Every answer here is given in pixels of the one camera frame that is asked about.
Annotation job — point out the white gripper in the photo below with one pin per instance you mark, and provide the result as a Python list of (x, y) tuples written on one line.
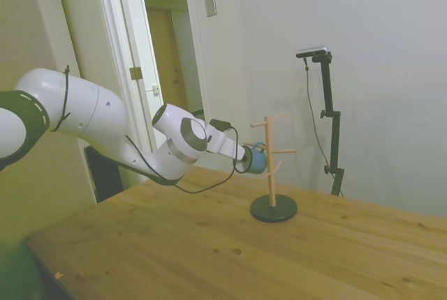
[(225, 143)]

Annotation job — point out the blue ceramic mug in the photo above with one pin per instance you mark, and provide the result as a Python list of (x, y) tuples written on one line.
[(259, 162)]

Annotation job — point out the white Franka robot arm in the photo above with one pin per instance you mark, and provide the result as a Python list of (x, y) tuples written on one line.
[(91, 115)]

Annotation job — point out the wooden mug tree black base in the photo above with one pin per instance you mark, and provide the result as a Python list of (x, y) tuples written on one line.
[(270, 178)]

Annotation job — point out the white door latch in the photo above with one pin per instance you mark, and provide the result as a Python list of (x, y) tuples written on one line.
[(156, 89)]

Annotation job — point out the brown wooden door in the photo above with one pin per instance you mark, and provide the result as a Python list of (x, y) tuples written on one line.
[(164, 56)]

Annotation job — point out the brass door hinge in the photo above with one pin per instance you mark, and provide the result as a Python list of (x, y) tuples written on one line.
[(135, 73)]

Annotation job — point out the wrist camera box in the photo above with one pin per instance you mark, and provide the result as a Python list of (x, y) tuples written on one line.
[(220, 124)]

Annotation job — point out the black articulated camera stand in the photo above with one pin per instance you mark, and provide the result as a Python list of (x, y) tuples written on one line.
[(331, 122)]

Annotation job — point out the grey exterior camera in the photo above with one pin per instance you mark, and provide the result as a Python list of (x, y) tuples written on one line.
[(311, 51)]

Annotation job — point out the grey wall switch plate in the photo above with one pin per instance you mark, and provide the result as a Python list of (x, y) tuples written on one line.
[(210, 4)]

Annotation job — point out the white door frame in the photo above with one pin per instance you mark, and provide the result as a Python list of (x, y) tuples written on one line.
[(122, 52)]

